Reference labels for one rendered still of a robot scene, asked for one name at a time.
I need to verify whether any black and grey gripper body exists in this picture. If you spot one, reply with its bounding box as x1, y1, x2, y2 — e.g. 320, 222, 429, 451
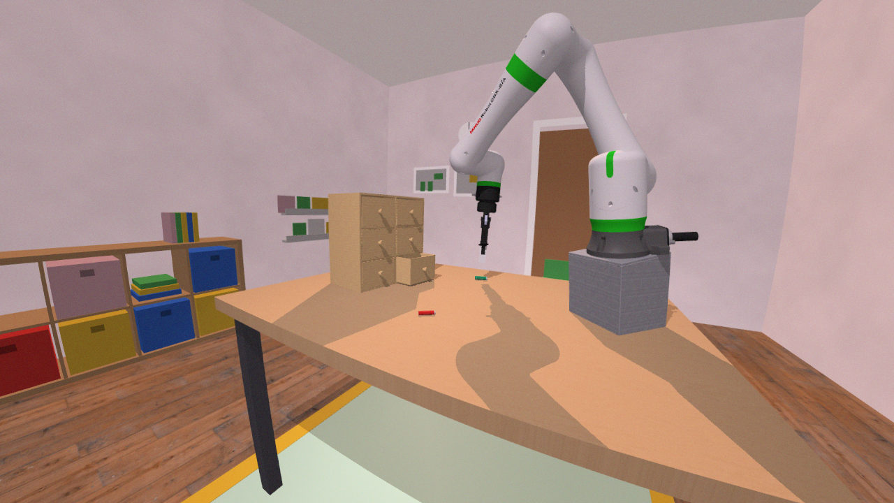
477, 202, 497, 219

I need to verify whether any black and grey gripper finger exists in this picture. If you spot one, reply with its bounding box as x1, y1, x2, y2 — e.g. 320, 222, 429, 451
478, 215, 491, 263

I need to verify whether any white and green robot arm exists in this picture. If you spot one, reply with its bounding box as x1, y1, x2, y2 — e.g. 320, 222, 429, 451
450, 13, 698, 258

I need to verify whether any brown wooden drawer front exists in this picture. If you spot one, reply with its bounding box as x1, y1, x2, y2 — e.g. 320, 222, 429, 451
361, 196, 395, 226
362, 256, 395, 291
361, 228, 395, 259
396, 199, 423, 225
396, 226, 423, 254
396, 252, 435, 285

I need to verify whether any small wooden chest of drawers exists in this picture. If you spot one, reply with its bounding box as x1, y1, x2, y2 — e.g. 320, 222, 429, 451
328, 193, 424, 293

